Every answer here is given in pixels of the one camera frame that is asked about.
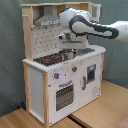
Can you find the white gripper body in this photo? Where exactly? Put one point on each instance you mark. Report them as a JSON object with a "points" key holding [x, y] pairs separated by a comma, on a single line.
{"points": [[71, 41]]}

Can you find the toy oven door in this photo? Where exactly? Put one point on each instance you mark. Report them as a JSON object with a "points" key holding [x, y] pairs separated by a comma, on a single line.
{"points": [[64, 96]]}

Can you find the wooden toy kitchen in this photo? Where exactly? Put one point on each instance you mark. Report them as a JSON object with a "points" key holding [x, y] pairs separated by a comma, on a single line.
{"points": [[40, 84]]}

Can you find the grey range hood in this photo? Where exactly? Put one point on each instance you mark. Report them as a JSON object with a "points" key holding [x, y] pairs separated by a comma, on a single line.
{"points": [[48, 18]]}

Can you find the grey cabinet door handle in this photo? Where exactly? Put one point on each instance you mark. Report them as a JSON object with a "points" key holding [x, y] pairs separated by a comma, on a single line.
{"points": [[84, 83]]}

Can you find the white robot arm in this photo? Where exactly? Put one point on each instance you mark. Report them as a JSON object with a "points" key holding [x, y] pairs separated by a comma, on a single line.
{"points": [[77, 25]]}

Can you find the small metal pot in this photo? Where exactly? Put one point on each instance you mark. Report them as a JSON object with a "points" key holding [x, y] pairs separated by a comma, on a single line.
{"points": [[68, 54]]}

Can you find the red stove knob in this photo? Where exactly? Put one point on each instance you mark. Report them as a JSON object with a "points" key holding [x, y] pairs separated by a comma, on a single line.
{"points": [[56, 75], [74, 69]]}

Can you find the grey toy sink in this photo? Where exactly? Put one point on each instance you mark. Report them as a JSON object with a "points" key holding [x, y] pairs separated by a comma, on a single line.
{"points": [[84, 51]]}

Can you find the black toy stovetop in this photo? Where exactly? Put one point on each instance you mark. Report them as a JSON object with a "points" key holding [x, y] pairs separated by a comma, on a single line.
{"points": [[50, 59]]}

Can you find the white microwave door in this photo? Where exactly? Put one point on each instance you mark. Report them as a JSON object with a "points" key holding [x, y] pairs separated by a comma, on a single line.
{"points": [[95, 11]]}

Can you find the grey ice dispenser panel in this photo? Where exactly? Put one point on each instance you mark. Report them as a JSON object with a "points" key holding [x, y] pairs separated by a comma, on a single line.
{"points": [[91, 73]]}

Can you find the red left stove knob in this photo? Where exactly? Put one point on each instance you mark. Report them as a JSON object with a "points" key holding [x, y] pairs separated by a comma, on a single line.
{"points": [[56, 75]]}

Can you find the red right stove knob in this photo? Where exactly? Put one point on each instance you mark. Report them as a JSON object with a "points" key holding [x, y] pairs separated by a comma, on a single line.
{"points": [[74, 69]]}

